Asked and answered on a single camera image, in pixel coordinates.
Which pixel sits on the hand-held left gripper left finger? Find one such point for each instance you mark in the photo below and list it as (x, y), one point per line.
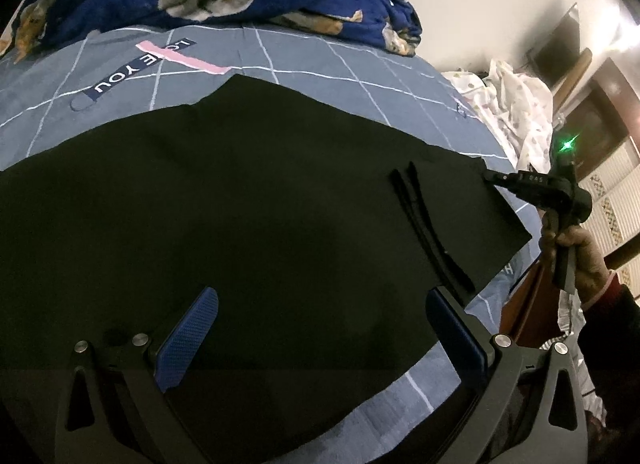
(187, 339)

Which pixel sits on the person's right hand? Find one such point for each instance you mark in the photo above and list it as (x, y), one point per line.
(587, 259)

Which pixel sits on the wooden bed frame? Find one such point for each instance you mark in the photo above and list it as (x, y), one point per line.
(530, 304)

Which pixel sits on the black pants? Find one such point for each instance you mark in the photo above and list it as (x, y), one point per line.
(250, 224)

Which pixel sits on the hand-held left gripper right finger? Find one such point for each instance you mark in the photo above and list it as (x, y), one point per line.
(457, 339)

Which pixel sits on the blue checked bed sheet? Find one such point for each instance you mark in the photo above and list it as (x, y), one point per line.
(310, 64)

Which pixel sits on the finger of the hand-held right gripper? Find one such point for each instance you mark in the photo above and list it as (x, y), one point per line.
(500, 178)

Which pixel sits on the dark flat screen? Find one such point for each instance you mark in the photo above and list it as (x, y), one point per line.
(557, 49)

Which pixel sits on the dark wooden cabinet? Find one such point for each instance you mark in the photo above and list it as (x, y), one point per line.
(605, 119)

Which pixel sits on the white dotted cloth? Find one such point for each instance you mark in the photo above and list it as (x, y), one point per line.
(515, 104)

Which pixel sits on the person's right forearm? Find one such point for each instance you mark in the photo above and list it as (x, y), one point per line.
(612, 369)

